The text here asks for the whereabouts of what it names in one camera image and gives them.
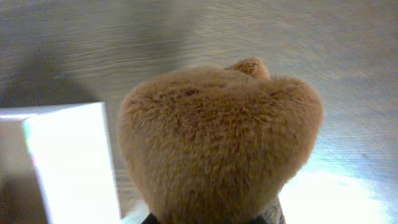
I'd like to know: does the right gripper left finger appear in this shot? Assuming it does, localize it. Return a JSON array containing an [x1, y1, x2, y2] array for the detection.
[[141, 213, 160, 224]]

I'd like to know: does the brown plush animal toy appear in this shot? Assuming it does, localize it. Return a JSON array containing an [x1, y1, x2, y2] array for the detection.
[[118, 57, 323, 224]]

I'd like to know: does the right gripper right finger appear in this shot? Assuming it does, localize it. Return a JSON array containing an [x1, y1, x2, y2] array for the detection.
[[247, 215, 269, 224]]

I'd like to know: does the pink open cardboard box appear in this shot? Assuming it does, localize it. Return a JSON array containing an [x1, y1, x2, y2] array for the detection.
[[1, 102, 121, 224]]

